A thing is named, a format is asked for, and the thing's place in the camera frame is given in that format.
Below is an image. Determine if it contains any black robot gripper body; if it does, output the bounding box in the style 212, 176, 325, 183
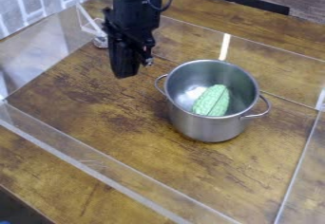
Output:
102, 0, 165, 50

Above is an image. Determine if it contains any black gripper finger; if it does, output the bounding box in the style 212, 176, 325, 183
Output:
109, 36, 122, 73
113, 39, 154, 79

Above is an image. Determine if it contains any pink handled metal spoon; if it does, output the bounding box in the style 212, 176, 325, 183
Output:
93, 36, 109, 48

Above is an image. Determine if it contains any stainless steel pot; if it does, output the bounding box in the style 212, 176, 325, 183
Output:
155, 60, 272, 142

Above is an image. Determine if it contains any green bitter gourd toy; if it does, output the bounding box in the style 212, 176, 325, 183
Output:
192, 84, 230, 117

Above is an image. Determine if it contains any black strip on table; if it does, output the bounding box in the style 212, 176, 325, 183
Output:
222, 0, 289, 15

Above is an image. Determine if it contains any clear acrylic barrier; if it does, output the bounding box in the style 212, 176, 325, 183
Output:
0, 8, 325, 224

